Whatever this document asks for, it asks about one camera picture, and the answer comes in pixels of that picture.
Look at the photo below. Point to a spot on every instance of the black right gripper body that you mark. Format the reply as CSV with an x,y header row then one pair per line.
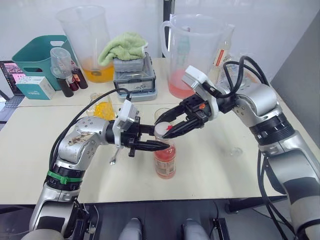
x,y
196,108

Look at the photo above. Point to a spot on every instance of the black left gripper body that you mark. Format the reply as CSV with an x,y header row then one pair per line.
x,y
132,133

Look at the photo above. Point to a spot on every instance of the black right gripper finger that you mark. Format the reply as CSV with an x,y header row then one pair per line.
x,y
183,127
172,113

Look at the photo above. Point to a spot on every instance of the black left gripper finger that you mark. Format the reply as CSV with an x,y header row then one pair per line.
x,y
152,146
147,129

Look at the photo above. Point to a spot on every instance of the white juice bottle cap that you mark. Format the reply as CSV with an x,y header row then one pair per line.
x,y
161,129

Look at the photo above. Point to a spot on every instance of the red juice bottle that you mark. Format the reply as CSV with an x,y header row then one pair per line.
x,y
165,162

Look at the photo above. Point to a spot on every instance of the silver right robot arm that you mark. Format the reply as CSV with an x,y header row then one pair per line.
x,y
272,125

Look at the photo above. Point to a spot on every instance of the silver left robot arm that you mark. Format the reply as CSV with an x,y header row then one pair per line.
x,y
75,145

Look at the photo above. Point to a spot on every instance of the clear drinking glass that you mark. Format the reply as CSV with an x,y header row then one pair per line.
x,y
160,113

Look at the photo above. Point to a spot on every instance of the long metal spoon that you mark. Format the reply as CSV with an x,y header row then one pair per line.
x,y
115,157

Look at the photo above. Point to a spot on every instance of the clear plastic bottle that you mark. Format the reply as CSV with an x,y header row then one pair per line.
x,y
235,72

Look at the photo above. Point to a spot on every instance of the tall glass bottle red label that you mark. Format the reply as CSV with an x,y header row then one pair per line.
x,y
221,57

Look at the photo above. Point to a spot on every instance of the measuring jug with pink liquid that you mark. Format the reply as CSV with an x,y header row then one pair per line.
x,y
190,50

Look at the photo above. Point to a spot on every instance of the dark bottle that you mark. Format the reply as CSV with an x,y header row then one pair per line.
x,y
74,83
80,78
65,87

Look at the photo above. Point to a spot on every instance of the measuring jug with orange liquid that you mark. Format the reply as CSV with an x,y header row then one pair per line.
x,y
85,45

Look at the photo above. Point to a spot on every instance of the large grey tool case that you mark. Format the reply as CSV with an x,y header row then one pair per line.
x,y
136,83

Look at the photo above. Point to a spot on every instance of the small clear glass dish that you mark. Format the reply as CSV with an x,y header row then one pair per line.
x,y
235,151

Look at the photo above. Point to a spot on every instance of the small grey plastic case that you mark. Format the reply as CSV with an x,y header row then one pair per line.
x,y
128,65

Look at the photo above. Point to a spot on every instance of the green towel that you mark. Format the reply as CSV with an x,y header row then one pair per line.
x,y
122,46

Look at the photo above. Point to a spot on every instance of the grey rounded shape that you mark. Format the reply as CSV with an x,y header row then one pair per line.
x,y
193,230
131,230

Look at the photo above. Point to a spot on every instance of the clear plastic cup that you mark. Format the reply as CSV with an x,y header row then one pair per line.
x,y
60,61

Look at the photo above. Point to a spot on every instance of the black table foot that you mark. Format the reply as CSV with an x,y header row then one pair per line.
x,y
250,205

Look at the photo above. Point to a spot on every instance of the teal and white carton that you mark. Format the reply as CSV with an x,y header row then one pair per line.
x,y
35,88

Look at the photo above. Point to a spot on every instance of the teal plastic basket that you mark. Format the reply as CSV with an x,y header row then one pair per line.
x,y
35,56

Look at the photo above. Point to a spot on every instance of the black laptop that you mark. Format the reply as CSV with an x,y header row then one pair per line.
x,y
10,82

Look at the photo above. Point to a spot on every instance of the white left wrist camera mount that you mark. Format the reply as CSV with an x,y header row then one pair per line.
x,y
125,117

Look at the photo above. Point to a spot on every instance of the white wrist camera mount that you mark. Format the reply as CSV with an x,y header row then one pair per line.
x,y
125,117
197,80

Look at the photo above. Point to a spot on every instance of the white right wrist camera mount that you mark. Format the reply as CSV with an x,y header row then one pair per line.
x,y
197,80

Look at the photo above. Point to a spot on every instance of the black vertical post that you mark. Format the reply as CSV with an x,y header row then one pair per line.
x,y
166,25

